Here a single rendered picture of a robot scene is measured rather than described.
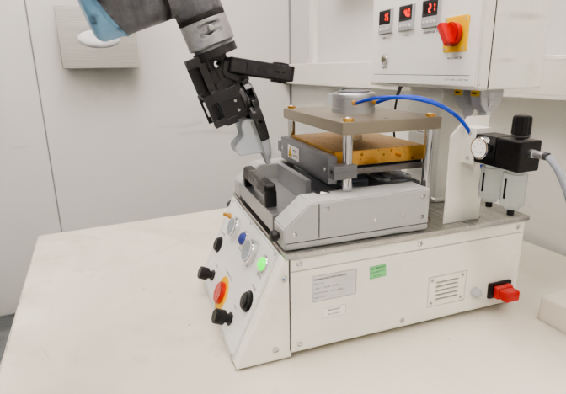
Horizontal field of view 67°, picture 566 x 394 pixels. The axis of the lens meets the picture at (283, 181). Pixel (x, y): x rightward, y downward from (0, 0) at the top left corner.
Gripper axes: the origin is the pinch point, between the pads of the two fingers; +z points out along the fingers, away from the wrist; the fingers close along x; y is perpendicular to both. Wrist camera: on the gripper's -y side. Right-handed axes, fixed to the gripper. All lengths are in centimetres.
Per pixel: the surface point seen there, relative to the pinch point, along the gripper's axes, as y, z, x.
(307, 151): -6.0, 1.3, 3.1
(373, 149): -14.5, 3.5, 10.2
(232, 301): 16.5, 19.1, 6.3
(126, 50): 13, -30, -131
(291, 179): -2.0, 5.8, 0.4
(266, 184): 3.7, 2.2, 7.1
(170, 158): 16, 24, -145
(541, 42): -45.0, -3.0, 16.3
